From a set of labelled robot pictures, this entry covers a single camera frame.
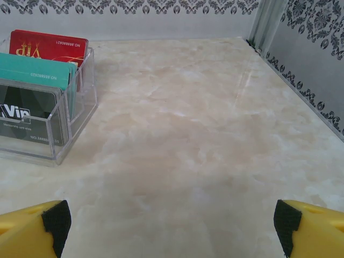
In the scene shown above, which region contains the aluminium frame post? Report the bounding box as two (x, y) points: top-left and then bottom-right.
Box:
(248, 0), (283, 56)

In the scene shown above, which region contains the clear acrylic card box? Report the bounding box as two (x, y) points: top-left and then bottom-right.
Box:
(0, 37), (98, 168)

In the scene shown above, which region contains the stack of teal cards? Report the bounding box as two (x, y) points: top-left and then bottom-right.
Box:
(0, 52), (78, 119)

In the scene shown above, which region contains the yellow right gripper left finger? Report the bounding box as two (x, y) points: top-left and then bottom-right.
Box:
(0, 200), (72, 258)

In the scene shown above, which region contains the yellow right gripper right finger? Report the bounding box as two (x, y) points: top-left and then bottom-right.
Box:
(273, 199), (344, 258)

